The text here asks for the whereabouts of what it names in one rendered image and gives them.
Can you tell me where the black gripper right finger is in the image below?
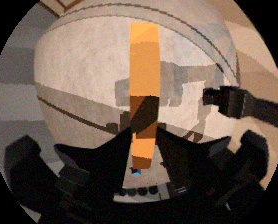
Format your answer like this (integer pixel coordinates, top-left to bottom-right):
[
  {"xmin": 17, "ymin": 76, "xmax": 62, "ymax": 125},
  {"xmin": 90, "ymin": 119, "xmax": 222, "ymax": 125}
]
[{"xmin": 155, "ymin": 125, "xmax": 232, "ymax": 192}]

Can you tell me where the orange-brown bar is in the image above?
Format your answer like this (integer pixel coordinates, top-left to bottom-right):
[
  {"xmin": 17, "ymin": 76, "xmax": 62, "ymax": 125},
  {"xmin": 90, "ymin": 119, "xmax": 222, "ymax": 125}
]
[{"xmin": 128, "ymin": 23, "xmax": 160, "ymax": 169}]

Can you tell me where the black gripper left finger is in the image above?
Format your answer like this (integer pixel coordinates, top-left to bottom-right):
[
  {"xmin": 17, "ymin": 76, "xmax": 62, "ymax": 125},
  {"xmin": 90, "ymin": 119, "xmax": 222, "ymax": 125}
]
[{"xmin": 54, "ymin": 127, "xmax": 131, "ymax": 196}]

